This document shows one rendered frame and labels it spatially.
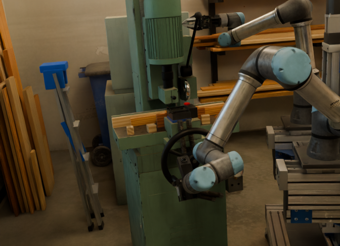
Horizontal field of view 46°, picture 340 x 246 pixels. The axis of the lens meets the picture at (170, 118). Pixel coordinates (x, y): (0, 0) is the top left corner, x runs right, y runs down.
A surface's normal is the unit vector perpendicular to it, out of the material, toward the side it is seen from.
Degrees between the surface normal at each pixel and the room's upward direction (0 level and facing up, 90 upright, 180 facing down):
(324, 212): 90
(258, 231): 0
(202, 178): 60
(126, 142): 90
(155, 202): 90
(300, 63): 85
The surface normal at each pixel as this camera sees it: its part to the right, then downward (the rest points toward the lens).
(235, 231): -0.07, -0.96
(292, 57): 0.29, 0.16
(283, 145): -0.14, 0.28
